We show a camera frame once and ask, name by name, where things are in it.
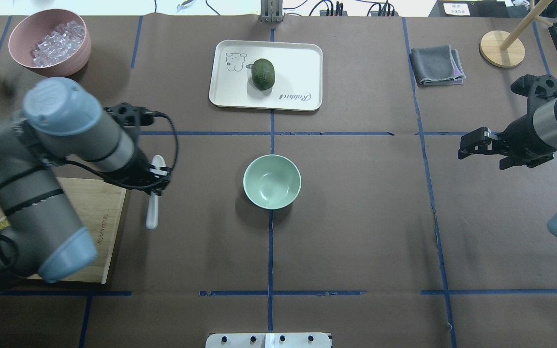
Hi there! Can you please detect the wooden cutting board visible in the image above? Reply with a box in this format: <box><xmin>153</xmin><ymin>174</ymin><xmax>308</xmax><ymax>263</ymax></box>
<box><xmin>0</xmin><ymin>177</ymin><xmax>127</xmax><ymax>285</ymax></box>

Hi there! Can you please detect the white plastic spoon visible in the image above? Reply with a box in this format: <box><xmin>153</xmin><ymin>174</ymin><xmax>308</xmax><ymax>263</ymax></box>
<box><xmin>146</xmin><ymin>155</ymin><xmax>166</xmax><ymax>230</ymax></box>

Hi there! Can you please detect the light green bowl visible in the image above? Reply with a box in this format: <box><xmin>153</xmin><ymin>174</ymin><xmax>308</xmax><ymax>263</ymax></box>
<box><xmin>243</xmin><ymin>154</ymin><xmax>302</xmax><ymax>210</ymax></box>

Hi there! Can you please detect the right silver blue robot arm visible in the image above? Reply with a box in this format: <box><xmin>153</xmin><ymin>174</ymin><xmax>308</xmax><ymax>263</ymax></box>
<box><xmin>458</xmin><ymin>74</ymin><xmax>557</xmax><ymax>170</ymax></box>

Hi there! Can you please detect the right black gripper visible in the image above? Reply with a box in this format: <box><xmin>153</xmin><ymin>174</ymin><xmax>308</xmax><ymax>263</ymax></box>
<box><xmin>457</xmin><ymin>116</ymin><xmax>557</xmax><ymax>170</ymax></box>

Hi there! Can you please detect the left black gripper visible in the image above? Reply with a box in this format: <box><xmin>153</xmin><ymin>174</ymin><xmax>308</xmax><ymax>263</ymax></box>
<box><xmin>133</xmin><ymin>163</ymin><xmax>172</xmax><ymax>196</ymax></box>

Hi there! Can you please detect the pink bowl with ice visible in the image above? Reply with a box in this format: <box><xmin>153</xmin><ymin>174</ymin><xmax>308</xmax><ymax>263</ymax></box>
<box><xmin>8</xmin><ymin>9</ymin><xmax>91</xmax><ymax>77</ymax></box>

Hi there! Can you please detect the beige tray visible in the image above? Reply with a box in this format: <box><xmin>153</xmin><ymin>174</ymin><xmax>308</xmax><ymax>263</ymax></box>
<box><xmin>208</xmin><ymin>40</ymin><xmax>323</xmax><ymax>112</ymax></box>

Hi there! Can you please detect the folded grey cloth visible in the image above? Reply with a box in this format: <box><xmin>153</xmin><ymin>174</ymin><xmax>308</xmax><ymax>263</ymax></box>
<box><xmin>410</xmin><ymin>45</ymin><xmax>466</xmax><ymax>86</ymax></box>

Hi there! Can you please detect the wooden mug tree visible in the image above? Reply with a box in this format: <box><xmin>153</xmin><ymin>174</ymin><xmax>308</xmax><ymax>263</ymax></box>
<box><xmin>478</xmin><ymin>0</ymin><xmax>553</xmax><ymax>68</ymax></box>

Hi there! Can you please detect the black box with label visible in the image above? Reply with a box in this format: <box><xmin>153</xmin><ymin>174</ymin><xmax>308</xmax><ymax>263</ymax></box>
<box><xmin>428</xmin><ymin>0</ymin><xmax>510</xmax><ymax>18</ymax></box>

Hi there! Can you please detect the black robot cable left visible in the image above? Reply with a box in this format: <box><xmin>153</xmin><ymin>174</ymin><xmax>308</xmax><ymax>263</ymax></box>
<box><xmin>63</xmin><ymin>111</ymin><xmax>180</xmax><ymax>190</ymax></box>

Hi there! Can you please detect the green lime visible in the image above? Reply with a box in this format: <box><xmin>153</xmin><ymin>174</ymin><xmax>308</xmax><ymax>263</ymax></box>
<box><xmin>250</xmin><ymin>58</ymin><xmax>276</xmax><ymax>91</ymax></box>

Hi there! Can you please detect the aluminium frame post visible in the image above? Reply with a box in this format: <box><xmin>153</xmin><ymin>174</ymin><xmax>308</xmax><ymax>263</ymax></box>
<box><xmin>259</xmin><ymin>0</ymin><xmax>285</xmax><ymax>23</ymax></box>

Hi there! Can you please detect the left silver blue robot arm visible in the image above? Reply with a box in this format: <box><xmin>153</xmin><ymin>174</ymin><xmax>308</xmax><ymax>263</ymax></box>
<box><xmin>0</xmin><ymin>77</ymin><xmax>173</xmax><ymax>283</ymax></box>

